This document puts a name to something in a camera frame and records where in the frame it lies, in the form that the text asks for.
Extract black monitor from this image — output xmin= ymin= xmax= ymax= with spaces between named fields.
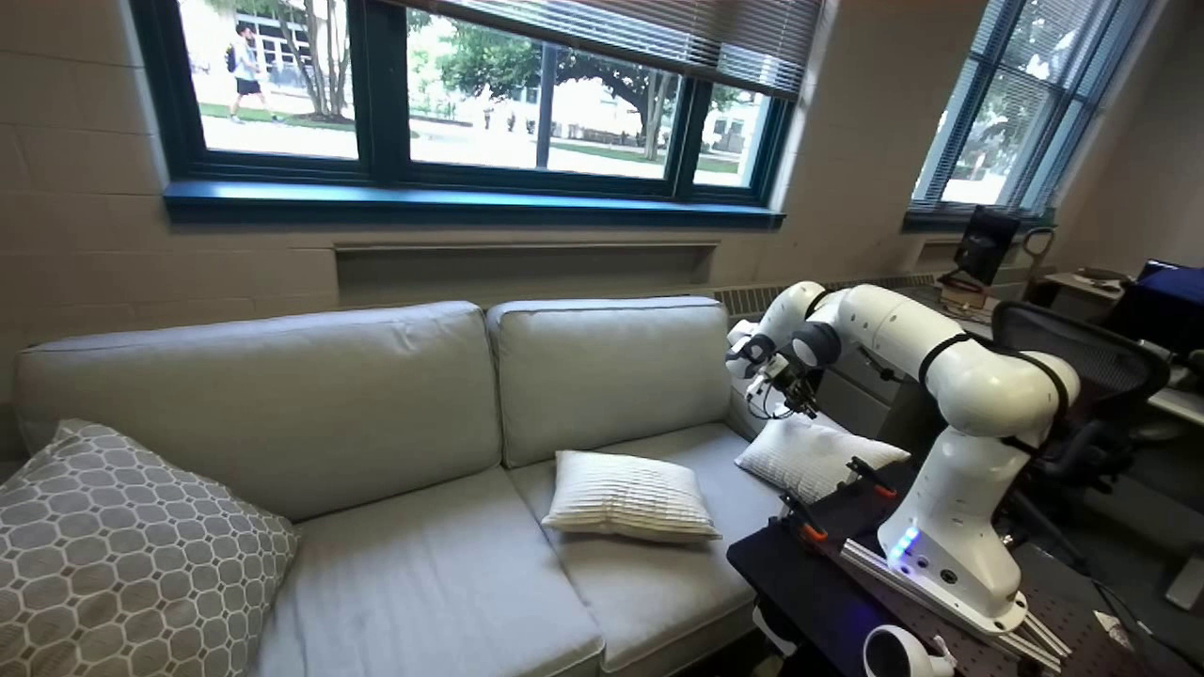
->
xmin=953 ymin=204 xmax=1026 ymax=291

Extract grey sofa back cushion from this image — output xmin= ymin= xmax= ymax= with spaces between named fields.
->
xmin=10 ymin=299 xmax=504 ymax=525
xmin=487 ymin=295 xmax=755 ymax=474

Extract white VR controller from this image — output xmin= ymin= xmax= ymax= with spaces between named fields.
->
xmin=862 ymin=621 xmax=963 ymax=677

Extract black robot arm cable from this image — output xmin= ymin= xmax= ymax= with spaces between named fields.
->
xmin=725 ymin=284 xmax=1086 ymax=463

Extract grey fabric sofa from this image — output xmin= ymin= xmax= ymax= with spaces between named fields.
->
xmin=10 ymin=295 xmax=896 ymax=677

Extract large grey patterned pillow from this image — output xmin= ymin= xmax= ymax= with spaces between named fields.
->
xmin=0 ymin=415 xmax=304 ymax=677

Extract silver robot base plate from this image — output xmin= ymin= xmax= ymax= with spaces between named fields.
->
xmin=834 ymin=535 xmax=1075 ymax=675

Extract black office chair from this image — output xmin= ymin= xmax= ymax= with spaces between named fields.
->
xmin=990 ymin=299 xmax=1179 ymax=520

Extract grey window blinds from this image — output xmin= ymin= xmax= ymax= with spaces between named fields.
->
xmin=398 ymin=0 xmax=823 ymax=98

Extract small cream pleated pillow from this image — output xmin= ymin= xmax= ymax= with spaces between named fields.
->
xmin=730 ymin=409 xmax=916 ymax=510
xmin=538 ymin=449 xmax=725 ymax=551

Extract orange black clamp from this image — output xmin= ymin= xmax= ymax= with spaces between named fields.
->
xmin=775 ymin=487 xmax=840 ymax=551
xmin=840 ymin=457 xmax=898 ymax=503

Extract light blue window frame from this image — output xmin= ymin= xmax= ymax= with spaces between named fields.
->
xmin=903 ymin=0 xmax=1164 ymax=239

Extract black robot table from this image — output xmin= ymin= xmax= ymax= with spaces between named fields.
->
xmin=725 ymin=457 xmax=1131 ymax=677

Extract dark blue bin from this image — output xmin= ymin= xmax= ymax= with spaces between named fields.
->
xmin=1131 ymin=255 xmax=1204 ymax=360

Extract dark teal window frame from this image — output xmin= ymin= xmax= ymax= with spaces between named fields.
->
xmin=128 ymin=0 xmax=823 ymax=235

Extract grey sofa seat cushion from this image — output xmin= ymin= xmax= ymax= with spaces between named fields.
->
xmin=504 ymin=422 xmax=823 ymax=670
xmin=250 ymin=463 xmax=608 ymax=677

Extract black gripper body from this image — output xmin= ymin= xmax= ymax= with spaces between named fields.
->
xmin=753 ymin=355 xmax=815 ymax=407

